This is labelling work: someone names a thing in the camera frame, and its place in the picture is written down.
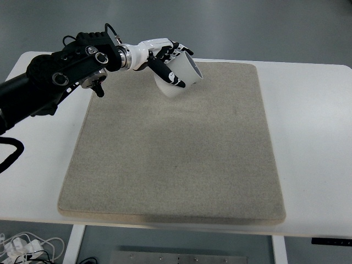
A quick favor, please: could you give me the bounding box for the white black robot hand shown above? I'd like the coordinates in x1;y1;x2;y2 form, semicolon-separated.
126;38;194;89

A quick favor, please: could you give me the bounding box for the black table control panel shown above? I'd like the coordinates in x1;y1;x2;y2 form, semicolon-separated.
311;238;351;246

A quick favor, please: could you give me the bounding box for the white table leg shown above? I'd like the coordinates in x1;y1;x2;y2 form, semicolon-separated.
272;235;288;264
63;224;85;264

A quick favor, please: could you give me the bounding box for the white table leg left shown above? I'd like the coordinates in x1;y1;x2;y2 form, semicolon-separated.
63;224;85;264

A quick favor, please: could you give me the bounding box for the white table leg right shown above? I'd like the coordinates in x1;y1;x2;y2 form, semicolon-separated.
272;235;288;264

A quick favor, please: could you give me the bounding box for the white cables and power strip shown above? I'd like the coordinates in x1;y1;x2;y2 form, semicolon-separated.
0;232;65;264

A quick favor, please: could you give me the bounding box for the white ribbed cup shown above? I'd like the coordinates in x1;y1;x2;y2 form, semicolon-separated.
154;52;203;98

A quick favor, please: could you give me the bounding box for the grey felt mat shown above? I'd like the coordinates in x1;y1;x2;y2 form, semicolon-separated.
58;62;286;225

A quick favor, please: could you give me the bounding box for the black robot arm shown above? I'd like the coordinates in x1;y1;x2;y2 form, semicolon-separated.
1;24;194;134

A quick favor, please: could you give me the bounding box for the grey metal base plate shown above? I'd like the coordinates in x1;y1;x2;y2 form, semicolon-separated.
110;251;248;264

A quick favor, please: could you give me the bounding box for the black sleeved cable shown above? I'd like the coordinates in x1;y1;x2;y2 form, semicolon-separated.
0;135;25;174

